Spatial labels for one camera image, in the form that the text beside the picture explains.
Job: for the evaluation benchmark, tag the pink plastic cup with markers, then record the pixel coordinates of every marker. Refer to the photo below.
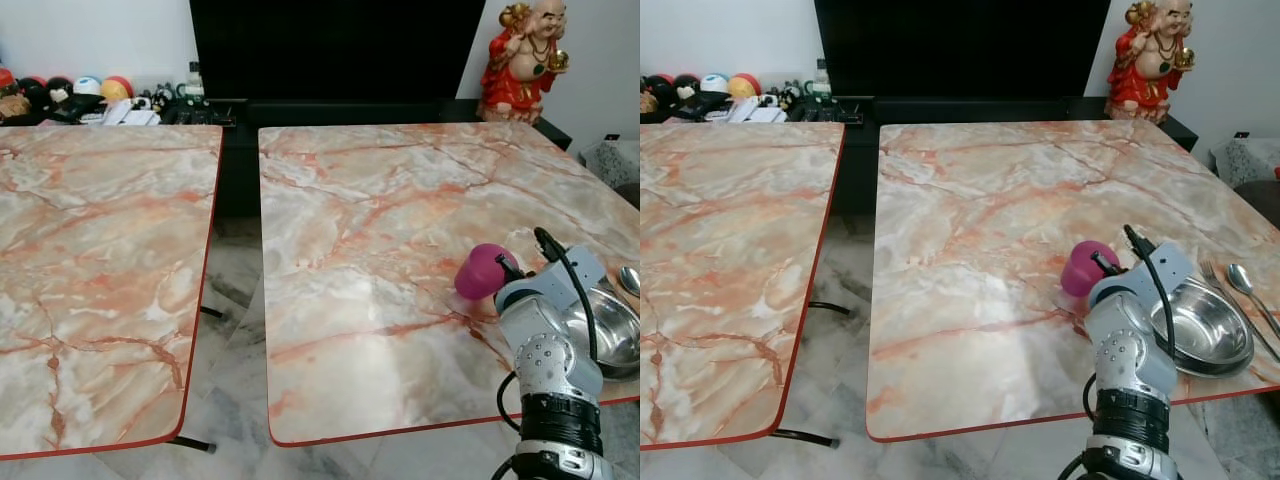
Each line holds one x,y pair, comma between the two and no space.
1078,268
475,272

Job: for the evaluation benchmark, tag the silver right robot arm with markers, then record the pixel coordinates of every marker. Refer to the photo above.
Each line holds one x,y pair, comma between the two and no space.
552,360
1128,365

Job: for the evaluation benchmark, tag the black metal table leg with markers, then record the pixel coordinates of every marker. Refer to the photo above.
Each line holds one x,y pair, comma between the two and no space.
212,313
192,443
805,437
830,306

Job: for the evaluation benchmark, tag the clear plastic bottle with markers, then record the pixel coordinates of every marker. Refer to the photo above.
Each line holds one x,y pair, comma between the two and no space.
820,77
194,80

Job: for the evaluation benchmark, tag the stainless steel fork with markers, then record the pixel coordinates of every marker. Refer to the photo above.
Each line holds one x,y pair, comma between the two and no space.
1222,288

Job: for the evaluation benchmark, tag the stainless steel spoon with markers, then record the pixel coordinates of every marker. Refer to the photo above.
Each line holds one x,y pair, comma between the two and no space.
1240,278
630,279

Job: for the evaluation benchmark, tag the stainless steel bowl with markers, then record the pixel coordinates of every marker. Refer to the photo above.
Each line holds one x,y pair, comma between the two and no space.
1205,330
618,335

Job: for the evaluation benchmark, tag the white papers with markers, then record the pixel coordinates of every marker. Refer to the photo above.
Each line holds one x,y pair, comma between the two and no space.
122,114
755,110

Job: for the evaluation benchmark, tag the red laughing Buddha statue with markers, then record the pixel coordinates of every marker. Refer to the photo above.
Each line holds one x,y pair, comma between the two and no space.
1148,68
520,70

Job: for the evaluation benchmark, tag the black television screen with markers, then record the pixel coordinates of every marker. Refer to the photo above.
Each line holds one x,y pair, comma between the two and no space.
960,46
335,48

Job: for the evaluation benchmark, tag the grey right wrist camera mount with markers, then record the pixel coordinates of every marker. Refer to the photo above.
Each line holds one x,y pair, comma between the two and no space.
585,268
1176,262

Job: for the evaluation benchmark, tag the patterned grey chair cushion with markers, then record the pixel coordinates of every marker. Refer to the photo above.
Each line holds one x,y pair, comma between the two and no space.
1250,158
612,160

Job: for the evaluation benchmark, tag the black round toy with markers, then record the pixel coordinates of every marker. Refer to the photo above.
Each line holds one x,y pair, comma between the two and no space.
659,86
33,92

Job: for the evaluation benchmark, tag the orange red round toy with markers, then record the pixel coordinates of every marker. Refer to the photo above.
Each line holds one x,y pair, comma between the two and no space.
117,88
743,85

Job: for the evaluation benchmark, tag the white blue round toy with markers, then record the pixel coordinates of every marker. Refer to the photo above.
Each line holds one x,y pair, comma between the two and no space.
87,86
714,82

